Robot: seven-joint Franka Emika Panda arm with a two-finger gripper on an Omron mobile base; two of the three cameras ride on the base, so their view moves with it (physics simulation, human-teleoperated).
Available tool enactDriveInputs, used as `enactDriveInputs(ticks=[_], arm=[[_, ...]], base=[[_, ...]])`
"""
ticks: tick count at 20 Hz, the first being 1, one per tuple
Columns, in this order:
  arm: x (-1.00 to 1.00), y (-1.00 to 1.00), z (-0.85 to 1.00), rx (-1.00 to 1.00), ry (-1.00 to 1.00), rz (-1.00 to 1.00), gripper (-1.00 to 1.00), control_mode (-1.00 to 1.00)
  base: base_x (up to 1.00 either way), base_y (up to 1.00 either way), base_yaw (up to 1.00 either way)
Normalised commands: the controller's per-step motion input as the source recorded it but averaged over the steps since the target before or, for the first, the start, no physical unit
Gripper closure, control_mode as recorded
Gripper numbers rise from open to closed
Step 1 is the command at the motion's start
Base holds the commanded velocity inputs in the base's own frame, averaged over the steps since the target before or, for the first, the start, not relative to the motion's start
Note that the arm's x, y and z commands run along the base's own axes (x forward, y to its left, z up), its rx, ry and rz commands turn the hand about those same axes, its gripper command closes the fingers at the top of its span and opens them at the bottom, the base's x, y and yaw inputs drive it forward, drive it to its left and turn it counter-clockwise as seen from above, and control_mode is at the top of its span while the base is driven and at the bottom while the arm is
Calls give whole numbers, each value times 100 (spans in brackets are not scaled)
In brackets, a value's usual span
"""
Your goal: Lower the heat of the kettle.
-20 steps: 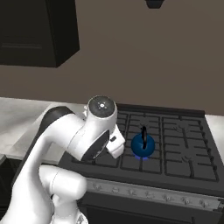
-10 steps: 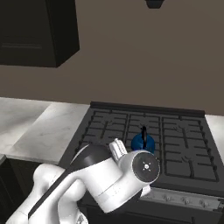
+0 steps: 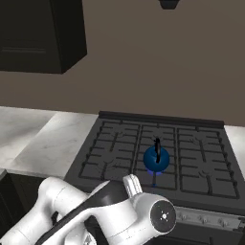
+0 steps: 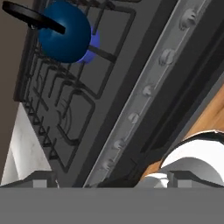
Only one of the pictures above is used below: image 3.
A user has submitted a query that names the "blue kettle with black handle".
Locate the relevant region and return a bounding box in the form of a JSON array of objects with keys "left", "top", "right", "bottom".
[{"left": 142, "top": 137, "right": 170, "bottom": 174}]

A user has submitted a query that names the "dark extractor hood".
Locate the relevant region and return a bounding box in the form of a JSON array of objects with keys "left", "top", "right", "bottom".
[{"left": 158, "top": 0, "right": 181, "bottom": 11}]

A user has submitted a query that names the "dark wall cupboard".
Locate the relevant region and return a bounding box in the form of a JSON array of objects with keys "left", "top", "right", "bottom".
[{"left": 0, "top": 0, "right": 88, "bottom": 76}]

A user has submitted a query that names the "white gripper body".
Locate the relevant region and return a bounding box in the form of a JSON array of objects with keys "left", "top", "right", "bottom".
[{"left": 122, "top": 173, "right": 144, "bottom": 198}]

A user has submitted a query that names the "dark base cupboard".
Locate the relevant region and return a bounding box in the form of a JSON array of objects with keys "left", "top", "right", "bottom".
[{"left": 0, "top": 168, "right": 66, "bottom": 228}]

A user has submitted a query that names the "black gas hob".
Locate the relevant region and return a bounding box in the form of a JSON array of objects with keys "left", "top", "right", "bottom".
[{"left": 63, "top": 110, "right": 245, "bottom": 245}]

